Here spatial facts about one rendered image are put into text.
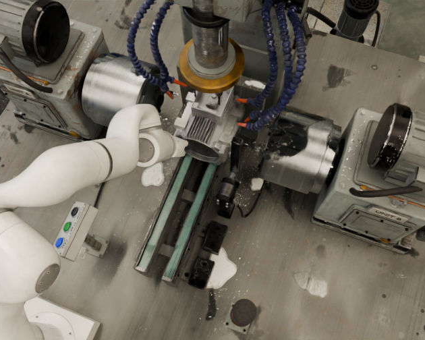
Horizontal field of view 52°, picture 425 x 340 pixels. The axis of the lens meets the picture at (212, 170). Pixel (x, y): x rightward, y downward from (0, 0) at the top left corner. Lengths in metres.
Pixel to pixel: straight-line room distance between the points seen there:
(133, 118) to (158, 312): 0.75
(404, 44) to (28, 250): 2.71
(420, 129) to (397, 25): 2.07
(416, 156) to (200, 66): 0.59
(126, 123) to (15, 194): 0.33
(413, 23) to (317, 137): 2.03
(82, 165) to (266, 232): 0.91
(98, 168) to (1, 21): 0.70
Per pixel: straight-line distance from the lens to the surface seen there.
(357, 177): 1.30
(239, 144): 1.20
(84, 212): 1.37
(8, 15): 1.44
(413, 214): 1.34
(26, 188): 0.81
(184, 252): 1.44
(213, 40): 1.09
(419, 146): 1.19
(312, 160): 1.32
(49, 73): 1.50
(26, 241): 0.83
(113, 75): 1.45
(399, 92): 1.93
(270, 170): 1.35
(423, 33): 3.24
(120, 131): 1.02
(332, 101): 1.83
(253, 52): 1.46
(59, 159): 0.81
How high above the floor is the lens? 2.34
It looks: 69 degrees down
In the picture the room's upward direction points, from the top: 3 degrees counter-clockwise
